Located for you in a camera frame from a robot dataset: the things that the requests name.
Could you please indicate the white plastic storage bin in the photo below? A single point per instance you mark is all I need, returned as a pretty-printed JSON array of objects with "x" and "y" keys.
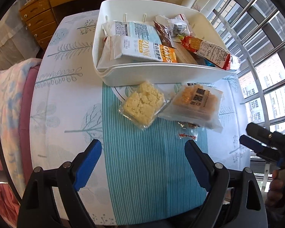
[{"x": 133, "y": 76}]

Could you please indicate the pastel fleece blanket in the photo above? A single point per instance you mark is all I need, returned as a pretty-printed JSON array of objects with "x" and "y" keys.
[{"x": 7, "y": 95}]

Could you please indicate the clear packet yellow crumbly snack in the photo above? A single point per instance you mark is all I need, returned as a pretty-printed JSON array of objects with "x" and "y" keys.
[{"x": 142, "y": 102}]

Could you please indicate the small clear candy wrapper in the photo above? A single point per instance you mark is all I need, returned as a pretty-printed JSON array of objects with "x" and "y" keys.
[{"x": 187, "y": 130}]

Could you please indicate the white clear barcode snack packet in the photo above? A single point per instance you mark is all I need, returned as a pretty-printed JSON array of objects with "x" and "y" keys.
[{"x": 178, "y": 25}]

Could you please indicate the pink sofa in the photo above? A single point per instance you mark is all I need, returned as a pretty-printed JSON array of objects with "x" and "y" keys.
[{"x": 28, "y": 104}]

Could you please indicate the dark red brown snack packet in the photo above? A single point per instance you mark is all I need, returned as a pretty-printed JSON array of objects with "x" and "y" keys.
[{"x": 162, "y": 34}]

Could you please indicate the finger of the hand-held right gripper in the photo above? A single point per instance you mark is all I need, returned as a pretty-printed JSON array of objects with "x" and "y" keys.
[
  {"x": 251, "y": 143},
  {"x": 258, "y": 130}
]

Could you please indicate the long red white snack packet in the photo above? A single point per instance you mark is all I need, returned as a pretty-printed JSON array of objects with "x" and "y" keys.
[{"x": 209, "y": 49}]

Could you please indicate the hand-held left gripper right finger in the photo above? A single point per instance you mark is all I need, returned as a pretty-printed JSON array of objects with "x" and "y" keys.
[{"x": 199, "y": 168}]

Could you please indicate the white lace covered furniture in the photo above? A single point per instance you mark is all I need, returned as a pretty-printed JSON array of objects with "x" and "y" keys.
[{"x": 9, "y": 42}]

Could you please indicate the person's right hand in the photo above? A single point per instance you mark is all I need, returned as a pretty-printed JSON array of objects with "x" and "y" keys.
[{"x": 279, "y": 192}]

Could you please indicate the frosted orange cracker packet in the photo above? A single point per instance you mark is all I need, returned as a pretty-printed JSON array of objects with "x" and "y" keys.
[{"x": 194, "y": 104}]

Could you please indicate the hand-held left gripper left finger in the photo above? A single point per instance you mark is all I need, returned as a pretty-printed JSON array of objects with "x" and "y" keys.
[{"x": 87, "y": 166}]

